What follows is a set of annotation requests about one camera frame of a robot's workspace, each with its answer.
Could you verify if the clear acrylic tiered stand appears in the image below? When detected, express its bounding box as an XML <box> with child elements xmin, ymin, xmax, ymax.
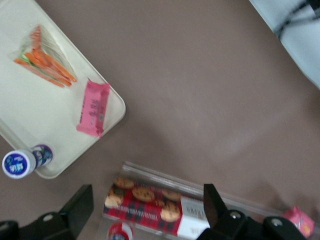
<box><xmin>99</xmin><ymin>161</ymin><xmax>320</xmax><ymax>240</ymax></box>

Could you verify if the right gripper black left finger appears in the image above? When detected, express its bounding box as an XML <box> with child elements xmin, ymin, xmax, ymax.
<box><xmin>0</xmin><ymin>184</ymin><xmax>95</xmax><ymax>240</ymax></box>

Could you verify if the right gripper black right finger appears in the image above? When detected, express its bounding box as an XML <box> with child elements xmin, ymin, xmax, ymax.
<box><xmin>197</xmin><ymin>183</ymin><xmax>308</xmax><ymax>240</ymax></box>

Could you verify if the pink snack bar pack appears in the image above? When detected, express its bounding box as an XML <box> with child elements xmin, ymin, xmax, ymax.
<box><xmin>76</xmin><ymin>77</ymin><xmax>111</xmax><ymax>138</ymax></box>

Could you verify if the pink cartoon snack pack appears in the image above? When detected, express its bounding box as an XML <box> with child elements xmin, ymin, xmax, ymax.
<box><xmin>281</xmin><ymin>205</ymin><xmax>315</xmax><ymax>238</ymax></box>

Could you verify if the red plaid cookie box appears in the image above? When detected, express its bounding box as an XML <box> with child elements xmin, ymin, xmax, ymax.
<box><xmin>103</xmin><ymin>176</ymin><xmax>211</xmax><ymax>238</ymax></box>

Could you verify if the beige plastic tray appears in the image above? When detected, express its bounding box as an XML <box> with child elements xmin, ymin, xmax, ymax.
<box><xmin>0</xmin><ymin>0</ymin><xmax>127</xmax><ymax>180</ymax></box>

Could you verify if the triangle sandwich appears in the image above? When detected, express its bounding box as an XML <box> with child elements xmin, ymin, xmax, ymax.
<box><xmin>13</xmin><ymin>24</ymin><xmax>78</xmax><ymax>88</ymax></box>

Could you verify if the red lid yogurt cup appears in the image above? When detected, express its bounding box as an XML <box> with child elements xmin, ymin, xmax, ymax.
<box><xmin>107</xmin><ymin>221</ymin><xmax>135</xmax><ymax>240</ymax></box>

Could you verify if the blue lid yogurt cup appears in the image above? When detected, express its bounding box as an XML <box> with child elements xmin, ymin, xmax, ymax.
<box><xmin>1</xmin><ymin>143</ymin><xmax>54</xmax><ymax>179</ymax></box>

